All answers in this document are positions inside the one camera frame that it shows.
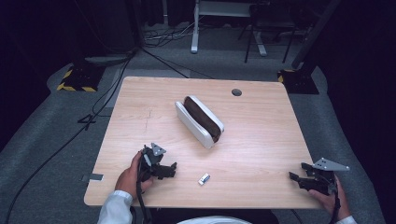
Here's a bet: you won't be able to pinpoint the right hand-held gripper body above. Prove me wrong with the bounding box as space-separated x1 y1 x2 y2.
300 157 350 196

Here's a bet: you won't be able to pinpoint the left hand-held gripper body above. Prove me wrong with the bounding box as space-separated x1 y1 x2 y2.
136 142 167 183

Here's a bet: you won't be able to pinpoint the person's left hand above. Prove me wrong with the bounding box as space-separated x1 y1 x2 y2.
114 150 154 200

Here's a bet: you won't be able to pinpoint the person's right hand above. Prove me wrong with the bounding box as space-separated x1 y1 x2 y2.
307 175 352 222

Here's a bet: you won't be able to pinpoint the small white and blue eraser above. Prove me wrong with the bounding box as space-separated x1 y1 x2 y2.
197 173 211 187

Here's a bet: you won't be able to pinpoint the white case with brown lining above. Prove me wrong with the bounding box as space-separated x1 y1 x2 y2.
174 94 226 150

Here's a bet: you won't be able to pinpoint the grey tape strip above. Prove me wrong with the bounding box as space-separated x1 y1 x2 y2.
80 173 105 183

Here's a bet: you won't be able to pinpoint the person's torso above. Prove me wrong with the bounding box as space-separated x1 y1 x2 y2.
130 206 280 224

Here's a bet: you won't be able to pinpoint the grey slanted stand column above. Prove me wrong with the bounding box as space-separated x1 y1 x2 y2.
290 0 344 70

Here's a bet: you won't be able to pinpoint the black metal chair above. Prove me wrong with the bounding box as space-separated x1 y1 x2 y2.
237 1 298 64

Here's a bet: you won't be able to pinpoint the right hand-held gripper black cable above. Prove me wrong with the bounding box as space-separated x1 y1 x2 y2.
328 175 343 224

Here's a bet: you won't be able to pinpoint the hand-held gripper black cable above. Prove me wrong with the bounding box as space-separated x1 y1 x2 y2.
135 178 154 224
328 175 343 224

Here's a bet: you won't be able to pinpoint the left hand-held gripper black cable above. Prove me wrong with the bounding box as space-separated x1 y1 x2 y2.
135 178 154 224

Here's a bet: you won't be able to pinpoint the long black floor cable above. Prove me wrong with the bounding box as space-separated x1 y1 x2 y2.
4 50 136 224

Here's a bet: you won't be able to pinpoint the black base plate yellow stripes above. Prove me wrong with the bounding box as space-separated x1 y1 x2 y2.
56 63 106 93
276 67 320 95

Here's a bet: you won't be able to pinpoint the thin black floor cable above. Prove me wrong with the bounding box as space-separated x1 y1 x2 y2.
138 46 217 80

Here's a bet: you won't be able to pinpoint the bundle of floor cables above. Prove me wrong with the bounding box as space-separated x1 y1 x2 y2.
143 18 200 49

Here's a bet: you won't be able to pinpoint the white desk frame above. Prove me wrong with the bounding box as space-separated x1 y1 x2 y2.
190 0 269 58

